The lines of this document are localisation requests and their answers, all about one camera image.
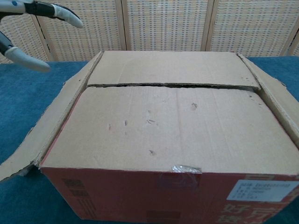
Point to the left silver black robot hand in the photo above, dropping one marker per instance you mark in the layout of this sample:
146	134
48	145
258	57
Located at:
63	12

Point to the red printed cardboard box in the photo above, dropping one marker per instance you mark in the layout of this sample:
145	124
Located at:
163	121

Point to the woven rattan folding screen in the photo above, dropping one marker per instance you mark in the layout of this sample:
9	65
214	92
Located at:
163	23

